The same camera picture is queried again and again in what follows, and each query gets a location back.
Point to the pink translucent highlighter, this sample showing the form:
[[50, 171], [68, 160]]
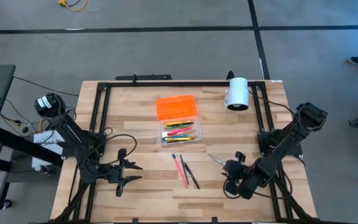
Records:
[[179, 131]]

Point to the white spot lamp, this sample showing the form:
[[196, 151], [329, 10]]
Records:
[[238, 91]]

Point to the black aluminium table frame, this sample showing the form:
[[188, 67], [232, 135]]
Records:
[[182, 84]]

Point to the green retractable pen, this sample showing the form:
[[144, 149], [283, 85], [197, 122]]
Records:
[[174, 127]]

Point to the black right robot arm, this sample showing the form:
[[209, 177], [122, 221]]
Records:
[[284, 143]]

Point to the black pen white print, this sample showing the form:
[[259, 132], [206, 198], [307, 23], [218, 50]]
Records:
[[190, 123], [192, 176]]

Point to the pink pencil blue end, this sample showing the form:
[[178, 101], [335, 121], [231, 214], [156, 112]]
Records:
[[179, 171]]

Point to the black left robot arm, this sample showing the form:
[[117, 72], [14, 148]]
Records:
[[73, 133]]

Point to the black bar at table edge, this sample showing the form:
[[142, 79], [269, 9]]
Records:
[[143, 77]]

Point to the blue marker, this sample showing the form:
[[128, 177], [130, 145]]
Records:
[[182, 136]]

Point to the clear box with orange lid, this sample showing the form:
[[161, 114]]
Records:
[[176, 109]]

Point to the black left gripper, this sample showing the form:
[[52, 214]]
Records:
[[110, 174]]

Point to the white labelled box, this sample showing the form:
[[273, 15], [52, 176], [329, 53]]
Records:
[[47, 141]]

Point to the yellow pen black print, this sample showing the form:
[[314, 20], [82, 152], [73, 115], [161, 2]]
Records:
[[176, 123]]

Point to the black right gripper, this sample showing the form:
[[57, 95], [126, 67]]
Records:
[[245, 182]]

